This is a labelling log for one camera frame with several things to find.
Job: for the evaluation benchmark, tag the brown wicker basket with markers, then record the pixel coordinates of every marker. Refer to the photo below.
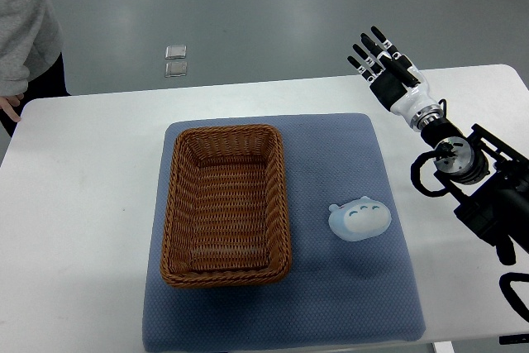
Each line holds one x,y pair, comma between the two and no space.
226,218

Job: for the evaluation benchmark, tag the upper floor socket plate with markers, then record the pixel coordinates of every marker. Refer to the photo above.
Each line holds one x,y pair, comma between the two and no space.
173,52

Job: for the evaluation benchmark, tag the blue white plush toy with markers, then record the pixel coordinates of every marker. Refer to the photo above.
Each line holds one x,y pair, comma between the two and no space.
360,219

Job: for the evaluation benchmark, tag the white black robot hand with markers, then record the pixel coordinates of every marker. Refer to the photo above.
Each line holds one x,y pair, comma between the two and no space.
390,85

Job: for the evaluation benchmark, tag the person's hand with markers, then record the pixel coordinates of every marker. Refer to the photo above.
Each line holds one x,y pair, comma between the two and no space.
8,105

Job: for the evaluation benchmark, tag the blue fabric mat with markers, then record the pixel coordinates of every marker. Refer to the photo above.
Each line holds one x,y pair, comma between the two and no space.
336,292

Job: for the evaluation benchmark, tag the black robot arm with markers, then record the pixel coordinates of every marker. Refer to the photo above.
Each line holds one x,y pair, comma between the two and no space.
488,178

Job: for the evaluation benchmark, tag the black table controller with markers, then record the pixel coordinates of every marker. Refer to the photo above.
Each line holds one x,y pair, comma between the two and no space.
514,339

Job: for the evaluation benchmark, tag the person in grey sweater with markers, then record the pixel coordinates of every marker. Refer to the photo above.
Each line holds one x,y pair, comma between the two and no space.
31,54

